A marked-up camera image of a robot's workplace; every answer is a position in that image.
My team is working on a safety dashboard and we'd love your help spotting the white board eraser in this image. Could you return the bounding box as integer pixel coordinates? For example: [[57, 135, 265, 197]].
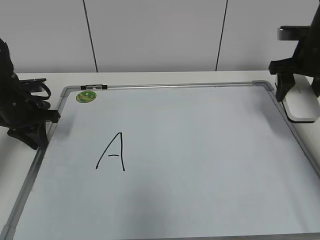
[[275, 74, 320, 123]]

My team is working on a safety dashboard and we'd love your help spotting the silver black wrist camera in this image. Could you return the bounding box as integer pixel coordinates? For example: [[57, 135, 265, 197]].
[[277, 25, 310, 41]]

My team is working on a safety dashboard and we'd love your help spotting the black silver board clip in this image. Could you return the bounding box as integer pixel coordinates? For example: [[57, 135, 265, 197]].
[[80, 84, 108, 91]]

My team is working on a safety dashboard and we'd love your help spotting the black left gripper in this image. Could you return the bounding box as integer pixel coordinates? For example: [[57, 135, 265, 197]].
[[0, 40, 60, 150]]

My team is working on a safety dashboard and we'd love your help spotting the green round magnet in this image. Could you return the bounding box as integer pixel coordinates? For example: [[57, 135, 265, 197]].
[[75, 90, 97, 104]]

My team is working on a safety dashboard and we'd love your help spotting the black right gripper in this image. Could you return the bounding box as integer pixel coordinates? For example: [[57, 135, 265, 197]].
[[268, 8, 320, 102]]

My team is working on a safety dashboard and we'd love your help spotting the white board grey frame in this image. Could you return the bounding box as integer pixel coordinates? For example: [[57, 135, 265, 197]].
[[0, 81, 320, 240]]

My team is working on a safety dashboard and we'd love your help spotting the black cable loop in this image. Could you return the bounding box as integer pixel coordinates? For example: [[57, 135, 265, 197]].
[[17, 78, 52, 101]]

